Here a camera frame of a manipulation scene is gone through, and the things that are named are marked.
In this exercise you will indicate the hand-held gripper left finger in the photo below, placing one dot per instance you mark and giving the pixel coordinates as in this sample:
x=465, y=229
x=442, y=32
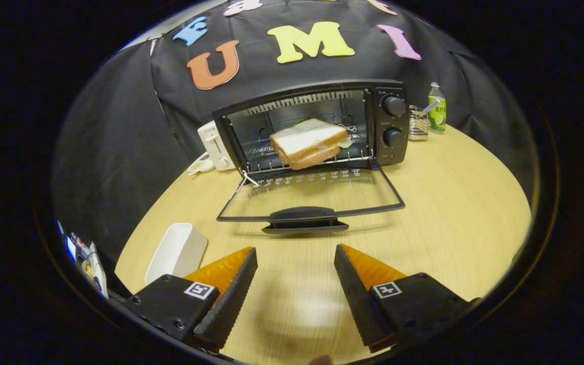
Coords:
x=226, y=309

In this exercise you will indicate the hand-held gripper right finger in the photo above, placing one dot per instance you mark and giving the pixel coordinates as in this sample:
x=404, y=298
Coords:
x=363, y=309

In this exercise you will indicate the black toaster oven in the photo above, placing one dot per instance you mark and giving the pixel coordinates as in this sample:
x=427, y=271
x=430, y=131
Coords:
x=393, y=147

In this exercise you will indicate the toast sandwich with lettuce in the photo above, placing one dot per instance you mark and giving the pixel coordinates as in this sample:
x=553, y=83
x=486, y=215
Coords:
x=304, y=139

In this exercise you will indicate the white pop-up toaster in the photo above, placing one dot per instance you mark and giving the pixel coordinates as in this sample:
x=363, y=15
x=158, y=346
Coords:
x=211, y=144

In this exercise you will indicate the white rectangular tray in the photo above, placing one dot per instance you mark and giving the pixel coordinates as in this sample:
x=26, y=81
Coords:
x=175, y=251

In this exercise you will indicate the white flat board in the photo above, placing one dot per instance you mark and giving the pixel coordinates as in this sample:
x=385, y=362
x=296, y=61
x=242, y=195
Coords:
x=100, y=274

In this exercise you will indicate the small white seed dish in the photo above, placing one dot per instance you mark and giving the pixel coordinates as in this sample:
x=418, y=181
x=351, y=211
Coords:
x=201, y=165

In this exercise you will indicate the metal mesh holder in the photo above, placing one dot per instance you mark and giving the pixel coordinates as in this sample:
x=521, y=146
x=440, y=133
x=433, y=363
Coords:
x=418, y=126

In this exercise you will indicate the green label drink bottle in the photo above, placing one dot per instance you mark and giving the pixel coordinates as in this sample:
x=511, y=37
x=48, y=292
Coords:
x=437, y=114

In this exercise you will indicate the black backdrop cloth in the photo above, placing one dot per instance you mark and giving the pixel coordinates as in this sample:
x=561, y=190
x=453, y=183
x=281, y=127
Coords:
x=119, y=126

